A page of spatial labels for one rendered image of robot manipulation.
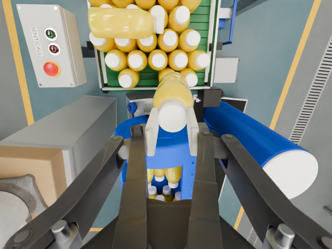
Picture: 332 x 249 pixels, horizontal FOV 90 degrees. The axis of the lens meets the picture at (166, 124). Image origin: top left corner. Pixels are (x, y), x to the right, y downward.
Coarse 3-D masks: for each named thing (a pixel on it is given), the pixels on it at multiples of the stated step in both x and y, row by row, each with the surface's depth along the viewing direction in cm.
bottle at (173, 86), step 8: (176, 72) 35; (160, 80) 34; (168, 80) 28; (176, 80) 28; (184, 80) 31; (160, 88) 25; (168, 88) 24; (176, 88) 24; (184, 88) 25; (160, 96) 24; (168, 96) 23; (176, 96) 23; (184, 96) 23; (192, 96) 26; (160, 104) 23; (184, 104) 23; (192, 104) 25
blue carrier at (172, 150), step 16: (128, 128) 53; (160, 128) 53; (160, 144) 43; (176, 144) 43; (160, 160) 43; (176, 160) 44; (192, 160) 48; (192, 176) 51; (160, 192) 83; (192, 192) 54
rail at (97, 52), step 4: (88, 4) 51; (88, 8) 51; (96, 52) 56; (96, 56) 56; (96, 60) 57; (100, 60) 59; (96, 64) 57; (100, 64) 59; (100, 68) 59; (100, 72) 59; (100, 76) 59; (100, 80) 59; (100, 84) 60
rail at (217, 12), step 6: (216, 0) 54; (216, 6) 55; (216, 12) 55; (216, 18) 55; (216, 24) 55; (216, 30) 56; (216, 36) 57; (216, 42) 57; (210, 60) 62; (210, 66) 62; (210, 72) 62; (210, 78) 62; (210, 84) 62
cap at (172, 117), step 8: (168, 104) 21; (176, 104) 21; (160, 112) 21; (168, 112) 21; (176, 112) 21; (184, 112) 21; (160, 120) 21; (168, 120) 21; (176, 120) 21; (184, 120) 21; (168, 128) 22; (176, 128) 22
